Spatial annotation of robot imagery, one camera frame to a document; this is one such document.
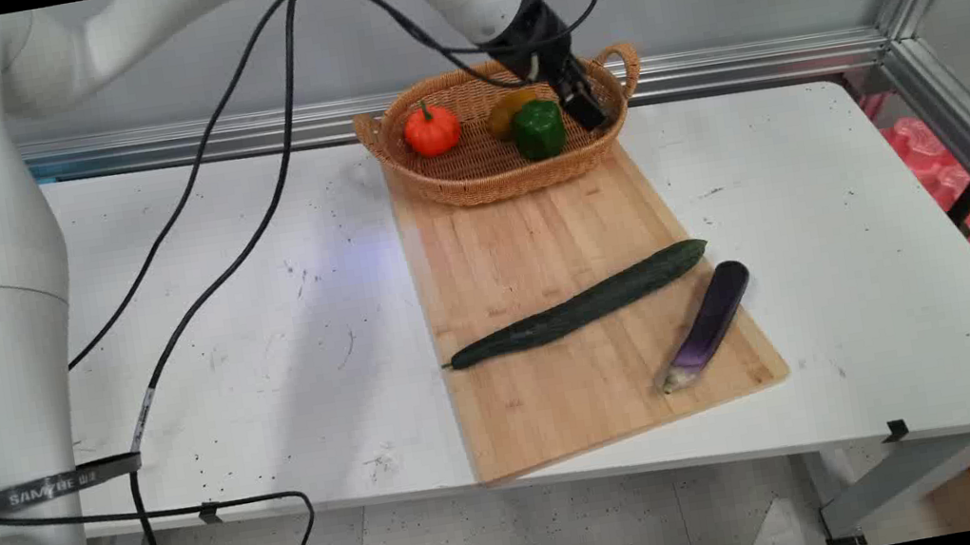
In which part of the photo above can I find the thick black cable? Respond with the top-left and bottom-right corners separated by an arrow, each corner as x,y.
60,0 -> 397,545

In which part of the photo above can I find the woven wicker basket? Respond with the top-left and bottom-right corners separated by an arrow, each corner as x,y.
347,39 -> 659,224

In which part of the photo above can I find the green toy bell pepper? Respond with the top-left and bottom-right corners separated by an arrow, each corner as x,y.
509,97 -> 571,165

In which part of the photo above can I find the grey table leg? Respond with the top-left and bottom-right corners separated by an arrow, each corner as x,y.
801,429 -> 970,545

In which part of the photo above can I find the aluminium frame rail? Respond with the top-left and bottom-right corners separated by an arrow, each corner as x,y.
14,16 -> 893,198

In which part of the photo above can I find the long dark green cucumber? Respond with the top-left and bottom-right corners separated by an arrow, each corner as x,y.
429,237 -> 722,374

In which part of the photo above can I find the grey printed strap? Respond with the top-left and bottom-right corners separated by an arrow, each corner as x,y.
0,451 -> 148,519

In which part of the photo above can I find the purple eggplant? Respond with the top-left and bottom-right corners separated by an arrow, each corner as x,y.
645,258 -> 766,396

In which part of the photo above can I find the orange toy pumpkin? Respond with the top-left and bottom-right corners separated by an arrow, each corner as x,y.
399,95 -> 465,162

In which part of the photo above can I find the wooden cutting board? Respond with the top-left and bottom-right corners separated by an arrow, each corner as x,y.
382,109 -> 800,495

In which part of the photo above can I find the yellow toy bell pepper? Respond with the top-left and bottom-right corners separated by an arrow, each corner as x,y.
483,87 -> 544,143

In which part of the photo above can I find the thin black cable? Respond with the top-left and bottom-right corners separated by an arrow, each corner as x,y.
15,0 -> 359,371

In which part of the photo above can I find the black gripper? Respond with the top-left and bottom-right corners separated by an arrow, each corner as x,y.
476,0 -> 615,146

